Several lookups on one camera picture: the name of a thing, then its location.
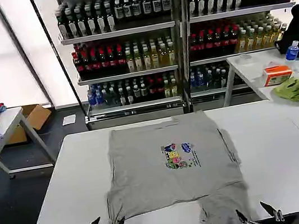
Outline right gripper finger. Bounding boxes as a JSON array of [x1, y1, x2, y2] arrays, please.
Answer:
[[259, 198, 286, 224], [235, 205, 265, 224]]

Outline large white folding table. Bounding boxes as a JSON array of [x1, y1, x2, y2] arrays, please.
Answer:
[[10, 95, 299, 224]]

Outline grey printed t-shirt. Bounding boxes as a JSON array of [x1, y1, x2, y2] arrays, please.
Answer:
[[92, 104, 255, 224]]

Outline white paper sheet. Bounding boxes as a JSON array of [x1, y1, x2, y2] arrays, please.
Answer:
[[61, 113, 78, 126]]

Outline green cloth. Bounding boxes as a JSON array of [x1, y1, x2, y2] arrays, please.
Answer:
[[271, 76, 299, 107]]

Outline brown cardboard box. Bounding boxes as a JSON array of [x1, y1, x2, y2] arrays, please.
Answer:
[[2, 101, 57, 145]]

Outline orange tissue box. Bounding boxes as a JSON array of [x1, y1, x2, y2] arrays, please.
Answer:
[[261, 63, 296, 89]]

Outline white table with metal legs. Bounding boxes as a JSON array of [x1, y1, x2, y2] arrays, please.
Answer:
[[215, 43, 299, 119]]

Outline grey side table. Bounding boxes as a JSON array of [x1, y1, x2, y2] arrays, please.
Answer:
[[0, 102, 61, 196]]

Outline clear plastic container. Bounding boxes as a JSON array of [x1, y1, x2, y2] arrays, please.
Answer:
[[232, 52, 255, 67]]

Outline blue-capped water bottle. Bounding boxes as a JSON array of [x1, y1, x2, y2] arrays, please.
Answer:
[[282, 40, 299, 65]]

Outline shelf of bottled drinks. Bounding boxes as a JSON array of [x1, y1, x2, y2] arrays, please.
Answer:
[[42, 0, 196, 135], [174, 0, 299, 104]]

